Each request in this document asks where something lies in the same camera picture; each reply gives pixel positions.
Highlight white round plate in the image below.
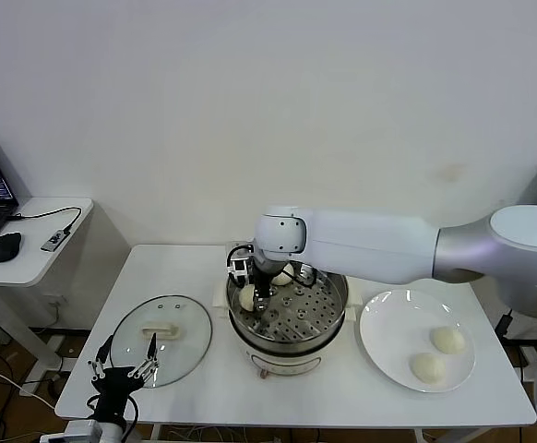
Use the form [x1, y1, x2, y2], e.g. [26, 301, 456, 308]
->
[359, 289, 476, 393]

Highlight black computer mouse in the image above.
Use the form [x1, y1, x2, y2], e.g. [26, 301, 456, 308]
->
[0, 232, 22, 263]

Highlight white side desk with mouse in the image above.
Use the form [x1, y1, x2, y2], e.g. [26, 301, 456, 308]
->
[0, 198, 94, 384]

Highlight white side desk with label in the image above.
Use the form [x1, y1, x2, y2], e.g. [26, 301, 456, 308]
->
[519, 343, 537, 384]

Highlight glass lid with cream handle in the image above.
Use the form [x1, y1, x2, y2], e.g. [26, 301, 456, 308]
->
[110, 294, 214, 388]

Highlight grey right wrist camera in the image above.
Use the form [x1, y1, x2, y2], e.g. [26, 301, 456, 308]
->
[228, 257, 252, 281]

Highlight white electric cooker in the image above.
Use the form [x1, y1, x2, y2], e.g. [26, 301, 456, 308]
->
[211, 278, 364, 380]

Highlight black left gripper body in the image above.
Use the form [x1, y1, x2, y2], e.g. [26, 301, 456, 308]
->
[89, 366, 146, 424]

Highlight white floor cable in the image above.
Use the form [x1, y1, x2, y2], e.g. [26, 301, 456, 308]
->
[0, 354, 57, 412]

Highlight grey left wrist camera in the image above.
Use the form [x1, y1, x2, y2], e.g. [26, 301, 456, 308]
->
[65, 419, 102, 443]

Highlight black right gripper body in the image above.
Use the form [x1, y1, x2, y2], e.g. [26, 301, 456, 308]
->
[251, 259, 275, 288]

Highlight black floor cable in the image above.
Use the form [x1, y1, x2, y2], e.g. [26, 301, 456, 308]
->
[0, 348, 65, 387]

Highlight tangled white cables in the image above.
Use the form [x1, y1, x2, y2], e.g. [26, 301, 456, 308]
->
[164, 426, 251, 443]

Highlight black power adapter cable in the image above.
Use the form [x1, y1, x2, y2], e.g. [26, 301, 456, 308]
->
[495, 308, 514, 341]

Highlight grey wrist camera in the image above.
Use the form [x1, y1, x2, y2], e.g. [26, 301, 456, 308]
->
[228, 257, 252, 281]
[65, 419, 102, 443]

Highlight white steamed baozi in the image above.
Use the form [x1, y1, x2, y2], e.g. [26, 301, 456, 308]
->
[270, 265, 294, 286]
[429, 326, 466, 355]
[239, 284, 257, 313]
[410, 353, 446, 384]

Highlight grey usb hub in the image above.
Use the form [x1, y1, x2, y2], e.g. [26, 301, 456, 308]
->
[41, 226, 73, 253]

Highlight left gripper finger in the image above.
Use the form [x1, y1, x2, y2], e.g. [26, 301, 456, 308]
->
[127, 331, 161, 379]
[86, 335, 115, 382]

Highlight steel perforated steamer basket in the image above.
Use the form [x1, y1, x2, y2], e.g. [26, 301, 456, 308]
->
[225, 257, 349, 359]

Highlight black usb hub cable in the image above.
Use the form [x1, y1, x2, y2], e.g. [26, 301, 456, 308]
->
[9, 207, 83, 234]

